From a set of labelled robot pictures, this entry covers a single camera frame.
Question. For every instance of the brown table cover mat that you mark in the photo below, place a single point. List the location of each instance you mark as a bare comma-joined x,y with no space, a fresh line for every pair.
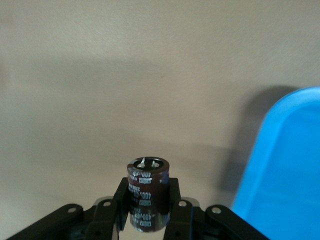
125,75

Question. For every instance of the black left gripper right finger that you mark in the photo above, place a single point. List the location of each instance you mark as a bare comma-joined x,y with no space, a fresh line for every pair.
185,222

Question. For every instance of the blue plastic tray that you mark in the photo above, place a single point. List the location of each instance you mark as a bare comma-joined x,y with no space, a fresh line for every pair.
287,162

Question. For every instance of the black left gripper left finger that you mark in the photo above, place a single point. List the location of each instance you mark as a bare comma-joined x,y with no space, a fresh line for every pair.
100,222

